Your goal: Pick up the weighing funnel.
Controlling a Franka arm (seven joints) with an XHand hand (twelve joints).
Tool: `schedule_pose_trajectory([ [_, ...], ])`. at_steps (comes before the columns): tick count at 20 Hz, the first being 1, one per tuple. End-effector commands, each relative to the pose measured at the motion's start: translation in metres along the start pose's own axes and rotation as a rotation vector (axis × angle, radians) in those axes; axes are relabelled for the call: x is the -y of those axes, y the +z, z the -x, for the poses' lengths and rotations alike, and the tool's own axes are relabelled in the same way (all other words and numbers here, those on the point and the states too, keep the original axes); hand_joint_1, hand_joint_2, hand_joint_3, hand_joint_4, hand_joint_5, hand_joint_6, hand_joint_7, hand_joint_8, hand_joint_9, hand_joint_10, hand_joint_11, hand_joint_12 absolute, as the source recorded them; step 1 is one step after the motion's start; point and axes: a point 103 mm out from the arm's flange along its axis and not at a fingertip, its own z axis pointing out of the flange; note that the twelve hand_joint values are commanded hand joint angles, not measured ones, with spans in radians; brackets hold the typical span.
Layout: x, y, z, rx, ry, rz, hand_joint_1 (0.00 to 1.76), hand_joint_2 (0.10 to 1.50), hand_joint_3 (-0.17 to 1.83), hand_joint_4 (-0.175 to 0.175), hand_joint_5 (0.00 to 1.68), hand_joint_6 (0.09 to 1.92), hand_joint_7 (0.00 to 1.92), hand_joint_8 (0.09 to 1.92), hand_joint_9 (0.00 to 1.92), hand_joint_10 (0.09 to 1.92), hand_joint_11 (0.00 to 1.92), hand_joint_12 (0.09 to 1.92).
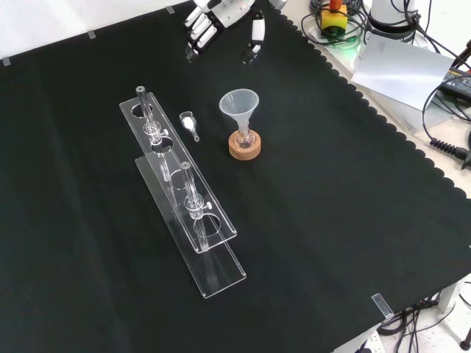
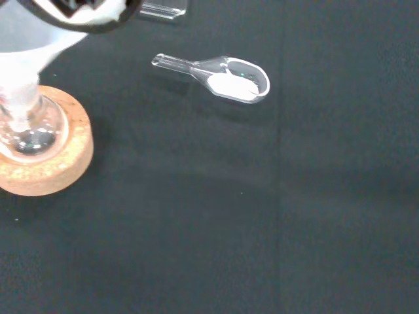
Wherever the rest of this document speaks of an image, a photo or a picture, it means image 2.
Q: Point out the translucent plastic funnel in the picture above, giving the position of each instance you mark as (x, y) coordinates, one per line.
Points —
(29, 52)

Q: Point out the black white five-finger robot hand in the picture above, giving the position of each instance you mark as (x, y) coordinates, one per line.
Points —
(98, 24)

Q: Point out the clear acrylic funnel stand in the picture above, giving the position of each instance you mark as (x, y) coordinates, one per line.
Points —
(163, 10)

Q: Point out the clear round-bottom glass flask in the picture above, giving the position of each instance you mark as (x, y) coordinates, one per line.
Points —
(39, 137)

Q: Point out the black bench cloth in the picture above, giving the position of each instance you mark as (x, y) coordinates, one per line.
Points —
(229, 212)

